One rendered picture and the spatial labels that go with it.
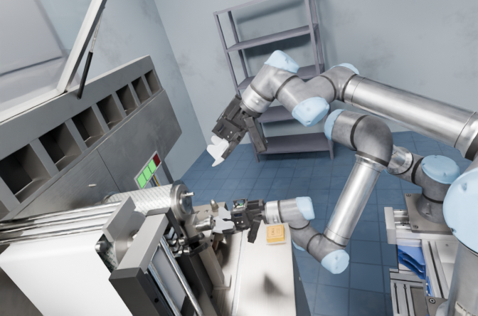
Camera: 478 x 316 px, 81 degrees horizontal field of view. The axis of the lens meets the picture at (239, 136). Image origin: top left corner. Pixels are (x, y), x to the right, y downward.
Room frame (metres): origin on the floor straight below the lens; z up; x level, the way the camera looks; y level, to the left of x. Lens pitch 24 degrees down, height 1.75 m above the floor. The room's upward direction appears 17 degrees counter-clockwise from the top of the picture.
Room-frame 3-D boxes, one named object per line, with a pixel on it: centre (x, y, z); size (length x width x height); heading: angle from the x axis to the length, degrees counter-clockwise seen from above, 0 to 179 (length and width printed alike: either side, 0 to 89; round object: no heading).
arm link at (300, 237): (0.73, -0.12, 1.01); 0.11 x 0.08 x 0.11; 22
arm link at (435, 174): (0.83, -0.68, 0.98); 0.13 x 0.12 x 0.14; 22
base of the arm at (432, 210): (0.83, -0.68, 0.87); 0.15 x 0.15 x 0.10
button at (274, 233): (0.88, -0.03, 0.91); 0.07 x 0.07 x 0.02; 76
